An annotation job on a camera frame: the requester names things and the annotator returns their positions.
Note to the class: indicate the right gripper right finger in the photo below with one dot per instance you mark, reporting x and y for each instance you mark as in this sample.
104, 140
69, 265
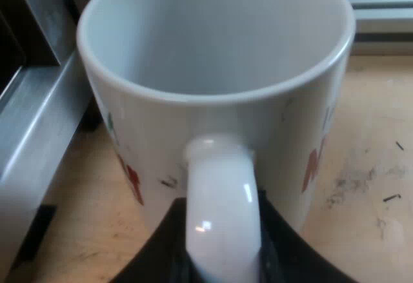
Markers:
290, 257

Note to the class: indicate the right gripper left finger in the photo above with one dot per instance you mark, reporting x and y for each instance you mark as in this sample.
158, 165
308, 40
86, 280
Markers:
161, 254

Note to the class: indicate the white mug with red print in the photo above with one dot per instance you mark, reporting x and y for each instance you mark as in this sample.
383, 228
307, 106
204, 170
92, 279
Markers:
213, 54

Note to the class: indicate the steel espresso machine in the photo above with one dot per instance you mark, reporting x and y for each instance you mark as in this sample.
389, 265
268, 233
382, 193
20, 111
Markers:
35, 109

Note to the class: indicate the aluminium rail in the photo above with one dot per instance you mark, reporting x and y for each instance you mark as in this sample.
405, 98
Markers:
384, 15

